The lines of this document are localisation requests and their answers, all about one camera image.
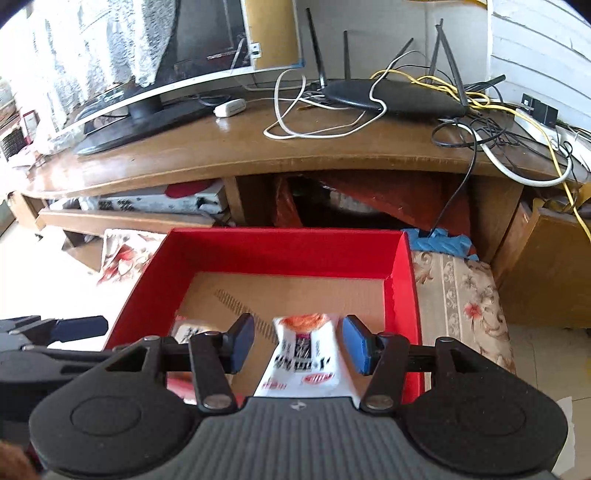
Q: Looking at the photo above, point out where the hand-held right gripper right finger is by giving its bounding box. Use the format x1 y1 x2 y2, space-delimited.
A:
342 315 483 412

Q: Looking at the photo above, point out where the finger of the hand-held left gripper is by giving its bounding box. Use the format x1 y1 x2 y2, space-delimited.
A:
0 316 109 346

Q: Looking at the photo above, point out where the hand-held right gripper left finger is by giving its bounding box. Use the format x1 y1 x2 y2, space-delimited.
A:
102 314 256 411

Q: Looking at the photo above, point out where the white snack packet orange top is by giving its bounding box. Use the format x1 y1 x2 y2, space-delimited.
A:
253 313 361 409

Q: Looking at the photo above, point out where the red cardboard box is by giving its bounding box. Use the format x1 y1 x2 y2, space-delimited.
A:
104 227 424 407

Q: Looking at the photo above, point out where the floral tablecloth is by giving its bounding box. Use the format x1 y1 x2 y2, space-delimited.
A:
96 228 519 376

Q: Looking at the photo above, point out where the blue plastic bag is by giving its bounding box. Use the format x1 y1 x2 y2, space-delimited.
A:
401 227 482 260

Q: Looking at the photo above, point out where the silver media player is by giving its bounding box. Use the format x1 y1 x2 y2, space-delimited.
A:
78 181 230 217

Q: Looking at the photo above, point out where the red plastic bag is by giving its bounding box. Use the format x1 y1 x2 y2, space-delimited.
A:
274 172 472 232

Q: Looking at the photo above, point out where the clear plastic bag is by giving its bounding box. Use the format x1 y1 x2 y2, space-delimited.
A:
36 122 88 154

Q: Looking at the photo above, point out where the wooden television stand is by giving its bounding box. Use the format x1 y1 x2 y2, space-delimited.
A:
9 88 591 329

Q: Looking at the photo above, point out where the white paper sheet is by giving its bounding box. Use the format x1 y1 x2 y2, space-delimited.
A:
553 396 577 440

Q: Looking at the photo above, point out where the small white adapter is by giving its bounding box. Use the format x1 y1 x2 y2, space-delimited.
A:
213 98 246 117

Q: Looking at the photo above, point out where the black router with antennas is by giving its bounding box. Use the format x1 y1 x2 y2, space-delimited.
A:
306 8 507 119

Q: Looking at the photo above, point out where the white power strip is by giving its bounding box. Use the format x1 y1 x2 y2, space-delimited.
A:
513 106 591 160

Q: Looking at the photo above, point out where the white lace cloth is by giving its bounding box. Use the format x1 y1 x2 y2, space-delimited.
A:
0 0 178 137

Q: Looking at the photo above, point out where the black plug adapter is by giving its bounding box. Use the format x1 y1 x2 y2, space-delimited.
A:
521 93 560 127

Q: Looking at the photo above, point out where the flat screen television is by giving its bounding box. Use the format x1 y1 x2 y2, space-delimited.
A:
60 0 259 158

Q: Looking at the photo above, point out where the black cable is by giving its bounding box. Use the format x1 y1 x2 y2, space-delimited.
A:
429 113 527 237

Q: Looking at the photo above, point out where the thick white cable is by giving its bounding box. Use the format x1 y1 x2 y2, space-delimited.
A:
462 124 576 188

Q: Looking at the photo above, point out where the thin white cable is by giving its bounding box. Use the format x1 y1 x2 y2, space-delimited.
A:
263 69 387 140

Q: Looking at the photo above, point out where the yellow cable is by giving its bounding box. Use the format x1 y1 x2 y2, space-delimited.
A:
369 67 591 234

